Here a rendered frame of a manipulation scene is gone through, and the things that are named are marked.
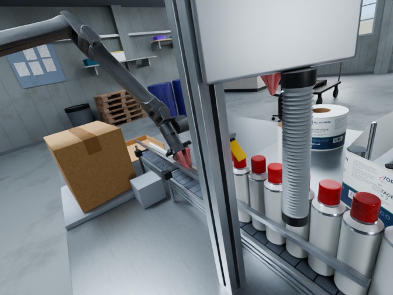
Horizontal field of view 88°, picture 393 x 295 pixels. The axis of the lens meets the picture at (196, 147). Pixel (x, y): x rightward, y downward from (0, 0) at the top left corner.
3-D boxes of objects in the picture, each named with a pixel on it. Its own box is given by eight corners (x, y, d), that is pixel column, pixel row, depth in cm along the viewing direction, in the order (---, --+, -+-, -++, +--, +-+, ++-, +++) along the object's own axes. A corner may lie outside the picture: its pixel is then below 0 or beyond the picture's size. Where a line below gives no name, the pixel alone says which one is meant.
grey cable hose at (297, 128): (313, 218, 30) (324, 66, 22) (299, 231, 28) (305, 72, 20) (290, 206, 33) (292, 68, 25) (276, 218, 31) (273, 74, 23)
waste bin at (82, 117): (95, 127, 604) (85, 103, 575) (101, 130, 561) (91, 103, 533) (73, 134, 570) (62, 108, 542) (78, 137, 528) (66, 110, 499)
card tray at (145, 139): (165, 148, 131) (163, 143, 129) (126, 165, 118) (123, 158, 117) (147, 139, 154) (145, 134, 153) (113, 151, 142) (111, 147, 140)
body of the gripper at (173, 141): (192, 143, 81) (183, 127, 82) (171, 153, 76) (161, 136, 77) (188, 149, 87) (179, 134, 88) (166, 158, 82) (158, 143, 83)
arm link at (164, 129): (156, 129, 85) (159, 122, 80) (170, 124, 88) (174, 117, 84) (164, 143, 83) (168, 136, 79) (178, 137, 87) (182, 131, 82)
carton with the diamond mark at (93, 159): (139, 184, 92) (120, 127, 81) (83, 213, 78) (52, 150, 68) (114, 166, 114) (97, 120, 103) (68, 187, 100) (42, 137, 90)
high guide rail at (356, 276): (369, 284, 32) (371, 278, 31) (366, 290, 31) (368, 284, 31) (137, 141, 117) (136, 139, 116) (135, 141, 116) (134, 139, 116)
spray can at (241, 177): (258, 219, 57) (254, 154, 49) (242, 226, 56) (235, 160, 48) (247, 208, 62) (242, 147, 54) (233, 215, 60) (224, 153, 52)
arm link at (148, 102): (76, 49, 79) (75, 28, 70) (88, 43, 82) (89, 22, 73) (157, 127, 87) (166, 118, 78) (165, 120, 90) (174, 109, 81)
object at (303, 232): (314, 249, 46) (321, 171, 38) (304, 264, 43) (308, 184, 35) (292, 236, 50) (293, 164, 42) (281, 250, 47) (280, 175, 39)
